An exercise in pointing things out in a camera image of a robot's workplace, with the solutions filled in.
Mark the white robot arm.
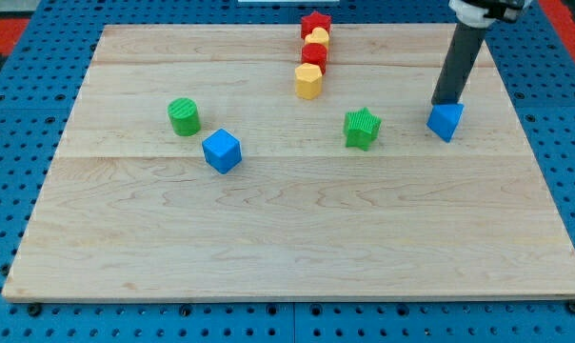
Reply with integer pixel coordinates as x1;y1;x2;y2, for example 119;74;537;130
448;0;532;29

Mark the blue cube block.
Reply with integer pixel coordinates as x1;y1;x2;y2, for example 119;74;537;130
202;129;242;174

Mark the green star block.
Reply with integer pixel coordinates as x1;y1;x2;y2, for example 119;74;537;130
343;108;382;151

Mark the wooden board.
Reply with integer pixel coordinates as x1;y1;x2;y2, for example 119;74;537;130
3;24;575;303

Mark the yellow hexagon block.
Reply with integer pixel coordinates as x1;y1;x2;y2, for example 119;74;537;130
294;63;323;100

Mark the green cylinder block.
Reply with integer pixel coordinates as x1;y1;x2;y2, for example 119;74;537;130
168;98;201;136

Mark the red cylinder block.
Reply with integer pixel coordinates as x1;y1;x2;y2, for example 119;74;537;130
301;43;327;74

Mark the yellow heart block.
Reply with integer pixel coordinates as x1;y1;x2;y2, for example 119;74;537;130
305;27;329;49

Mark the red star block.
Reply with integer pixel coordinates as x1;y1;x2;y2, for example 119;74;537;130
300;10;332;39

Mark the blue triangular block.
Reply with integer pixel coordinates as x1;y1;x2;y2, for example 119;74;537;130
426;104;465;143

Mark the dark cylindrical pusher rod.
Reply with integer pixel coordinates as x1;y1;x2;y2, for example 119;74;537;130
431;22;486;105

